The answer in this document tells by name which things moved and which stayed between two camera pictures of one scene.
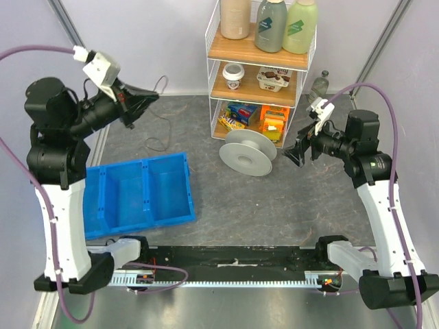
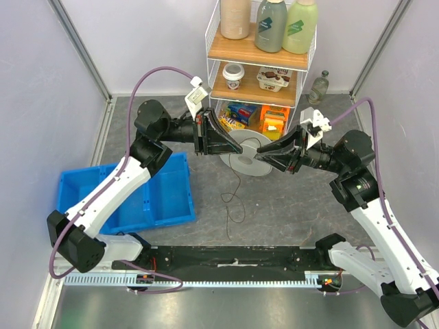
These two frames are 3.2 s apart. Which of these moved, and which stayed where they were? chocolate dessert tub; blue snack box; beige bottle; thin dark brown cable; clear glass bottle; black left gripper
Moved: black left gripper; thin dark brown cable
Stayed: chocolate dessert tub; blue snack box; beige bottle; clear glass bottle
